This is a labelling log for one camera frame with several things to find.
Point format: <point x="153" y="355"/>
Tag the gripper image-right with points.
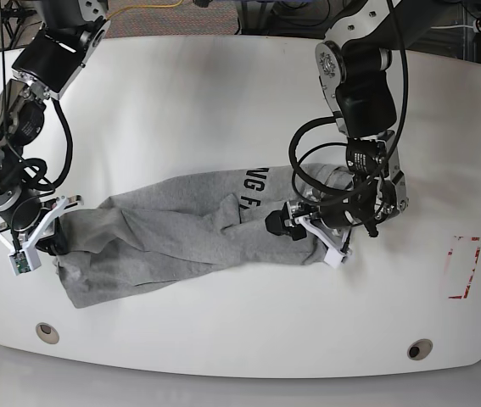
<point x="336" y="216"/>

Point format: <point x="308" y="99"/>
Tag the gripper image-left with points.
<point x="25" y="212"/>

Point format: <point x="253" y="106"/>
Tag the grey T-shirt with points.
<point x="181" y="228"/>

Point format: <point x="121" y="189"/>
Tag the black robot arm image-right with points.
<point x="363" y="74"/>

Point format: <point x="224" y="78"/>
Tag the red tape rectangle marking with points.
<point x="462" y="261"/>

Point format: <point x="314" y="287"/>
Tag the black tripod stand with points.
<point x="14" y="18"/>

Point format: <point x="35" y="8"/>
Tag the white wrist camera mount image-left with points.
<point x="26" y="258"/>

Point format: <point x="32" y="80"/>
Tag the white wrist camera mount image-right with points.
<point x="336" y="241"/>

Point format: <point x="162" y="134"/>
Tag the left table cable grommet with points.
<point x="47" y="333"/>

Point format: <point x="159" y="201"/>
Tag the table cable grommet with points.
<point x="420" y="349"/>
<point x="47" y="333"/>

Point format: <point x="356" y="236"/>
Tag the right table cable grommet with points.
<point x="420" y="349"/>

